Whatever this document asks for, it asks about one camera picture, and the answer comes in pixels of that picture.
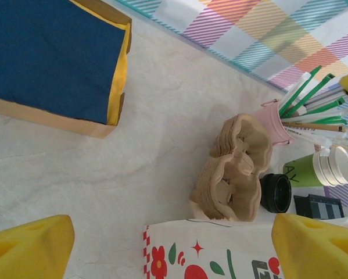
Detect white flower-print paper bag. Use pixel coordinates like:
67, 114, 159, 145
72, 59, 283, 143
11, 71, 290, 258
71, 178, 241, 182
141, 202, 348, 279

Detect black white chessboard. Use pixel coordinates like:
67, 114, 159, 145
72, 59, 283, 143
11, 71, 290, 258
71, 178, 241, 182
293, 194, 345, 220

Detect white paper-wrapped straw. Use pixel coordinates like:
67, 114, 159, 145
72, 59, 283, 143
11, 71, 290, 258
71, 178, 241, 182
286, 127, 333, 148

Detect black plastic cup lid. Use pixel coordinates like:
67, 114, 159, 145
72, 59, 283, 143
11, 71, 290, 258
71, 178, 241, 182
260, 173, 293, 214

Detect green plastic straw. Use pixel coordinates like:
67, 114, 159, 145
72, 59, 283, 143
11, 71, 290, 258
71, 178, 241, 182
278, 66, 323, 116
284, 74, 336, 119

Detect cardboard napkin box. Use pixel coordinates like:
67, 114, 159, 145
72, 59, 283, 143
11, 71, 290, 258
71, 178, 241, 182
0, 0, 133, 140

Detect green white paper cup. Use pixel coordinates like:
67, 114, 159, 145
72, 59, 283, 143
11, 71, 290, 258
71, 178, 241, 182
282, 153, 323, 188

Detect blue napkin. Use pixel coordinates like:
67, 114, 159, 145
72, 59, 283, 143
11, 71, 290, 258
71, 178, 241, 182
0, 0, 127, 125

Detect brown paper-wrapped straw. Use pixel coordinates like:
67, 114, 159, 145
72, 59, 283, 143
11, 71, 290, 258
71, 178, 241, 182
281, 120, 348, 134

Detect pink metal bucket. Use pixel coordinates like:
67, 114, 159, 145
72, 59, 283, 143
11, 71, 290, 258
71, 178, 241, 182
252, 98, 296, 148

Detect yellow napkin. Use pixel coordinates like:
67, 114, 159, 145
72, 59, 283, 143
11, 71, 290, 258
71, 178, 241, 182
69, 0, 131, 126

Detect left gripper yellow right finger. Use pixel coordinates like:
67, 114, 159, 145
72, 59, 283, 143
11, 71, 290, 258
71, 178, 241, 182
272, 213, 348, 279

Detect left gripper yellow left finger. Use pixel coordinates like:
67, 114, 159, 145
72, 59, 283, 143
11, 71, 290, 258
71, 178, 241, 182
0, 214, 75, 279

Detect green white wrapped straw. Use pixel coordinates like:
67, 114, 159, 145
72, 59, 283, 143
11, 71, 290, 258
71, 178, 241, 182
289, 108, 348, 125
306, 97, 346, 116

